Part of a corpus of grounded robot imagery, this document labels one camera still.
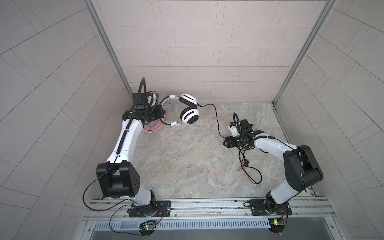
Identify black red braided cable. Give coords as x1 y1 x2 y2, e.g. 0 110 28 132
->
196 102 263 185

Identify pink headphones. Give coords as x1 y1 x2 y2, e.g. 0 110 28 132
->
143 122 164 133

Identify white black headphones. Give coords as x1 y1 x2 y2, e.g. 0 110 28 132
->
160 94 200 127

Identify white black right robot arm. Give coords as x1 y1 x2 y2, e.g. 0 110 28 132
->
223 113 324 215

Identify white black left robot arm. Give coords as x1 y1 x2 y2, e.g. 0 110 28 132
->
96 91 165 217

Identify right circuit board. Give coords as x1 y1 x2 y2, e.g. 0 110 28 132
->
268 219 286 235

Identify circuit board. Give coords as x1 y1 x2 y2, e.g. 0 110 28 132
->
268 219 286 235
139 221 157 232

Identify left circuit board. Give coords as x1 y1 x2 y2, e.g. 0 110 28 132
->
139 221 157 232

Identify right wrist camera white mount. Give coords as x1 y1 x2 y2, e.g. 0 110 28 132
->
228 122 241 137

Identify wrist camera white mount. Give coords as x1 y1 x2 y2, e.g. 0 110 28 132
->
228 122 241 137
147 92 159 108

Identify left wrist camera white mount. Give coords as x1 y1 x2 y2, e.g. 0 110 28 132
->
147 92 159 108

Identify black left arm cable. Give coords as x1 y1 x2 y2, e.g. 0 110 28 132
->
82 77 148 212

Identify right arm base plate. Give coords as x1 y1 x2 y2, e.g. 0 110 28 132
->
244 199 292 216

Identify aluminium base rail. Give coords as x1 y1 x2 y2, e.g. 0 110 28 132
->
80 196 336 221

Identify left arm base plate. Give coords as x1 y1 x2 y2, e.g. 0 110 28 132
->
127 201 172 218

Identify aluminium corner post left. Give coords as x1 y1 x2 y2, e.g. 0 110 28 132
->
83 0 133 101

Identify aluminium corner post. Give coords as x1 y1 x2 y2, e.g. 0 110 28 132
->
272 0 337 106
83 0 133 101

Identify aluminium corner post right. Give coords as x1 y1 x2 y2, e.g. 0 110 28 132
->
272 0 337 106

